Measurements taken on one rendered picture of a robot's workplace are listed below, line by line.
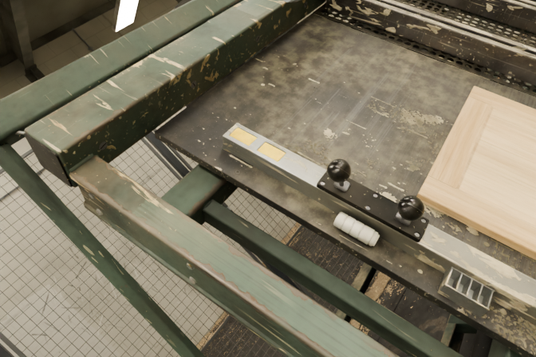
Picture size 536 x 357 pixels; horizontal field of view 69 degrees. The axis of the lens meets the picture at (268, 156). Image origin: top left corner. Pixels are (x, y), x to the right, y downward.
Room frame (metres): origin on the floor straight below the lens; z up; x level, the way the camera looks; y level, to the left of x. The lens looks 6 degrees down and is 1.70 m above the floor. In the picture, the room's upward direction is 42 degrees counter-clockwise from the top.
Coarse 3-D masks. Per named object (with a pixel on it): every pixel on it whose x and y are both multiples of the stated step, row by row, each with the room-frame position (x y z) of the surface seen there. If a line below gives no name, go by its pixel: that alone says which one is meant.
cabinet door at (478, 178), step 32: (480, 96) 0.95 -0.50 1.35; (480, 128) 0.86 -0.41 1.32; (512, 128) 0.87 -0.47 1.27; (448, 160) 0.79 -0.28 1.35; (480, 160) 0.79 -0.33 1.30; (512, 160) 0.79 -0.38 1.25; (448, 192) 0.73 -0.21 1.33; (480, 192) 0.73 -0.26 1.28; (512, 192) 0.73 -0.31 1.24; (480, 224) 0.67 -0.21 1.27; (512, 224) 0.67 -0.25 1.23
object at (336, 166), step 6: (336, 162) 0.59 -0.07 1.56; (342, 162) 0.59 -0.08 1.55; (330, 168) 0.60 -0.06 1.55; (336, 168) 0.59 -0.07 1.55; (342, 168) 0.59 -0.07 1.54; (348, 168) 0.59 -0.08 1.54; (330, 174) 0.59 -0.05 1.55; (336, 174) 0.59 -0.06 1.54; (342, 174) 0.59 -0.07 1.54; (348, 174) 0.59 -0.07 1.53; (336, 180) 0.59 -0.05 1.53; (342, 180) 0.59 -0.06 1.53; (336, 186) 0.69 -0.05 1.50; (342, 186) 0.69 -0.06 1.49; (348, 186) 0.68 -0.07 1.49
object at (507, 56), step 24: (336, 0) 1.25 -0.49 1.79; (360, 0) 1.20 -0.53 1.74; (384, 0) 1.20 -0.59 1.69; (384, 24) 1.19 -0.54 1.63; (408, 24) 1.15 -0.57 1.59; (432, 24) 1.10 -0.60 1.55; (456, 24) 1.10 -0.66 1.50; (456, 48) 1.09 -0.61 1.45; (480, 48) 1.05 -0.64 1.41; (504, 48) 1.02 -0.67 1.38; (528, 48) 1.02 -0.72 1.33; (504, 72) 1.05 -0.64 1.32; (528, 72) 1.01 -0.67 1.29
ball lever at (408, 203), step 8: (400, 200) 0.55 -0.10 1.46; (408, 200) 0.54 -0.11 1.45; (416, 200) 0.54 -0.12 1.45; (400, 208) 0.55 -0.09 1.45; (408, 208) 0.54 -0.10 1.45; (416, 208) 0.53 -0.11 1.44; (400, 216) 0.64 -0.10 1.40; (408, 216) 0.54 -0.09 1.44; (416, 216) 0.54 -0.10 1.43; (408, 224) 0.63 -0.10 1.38
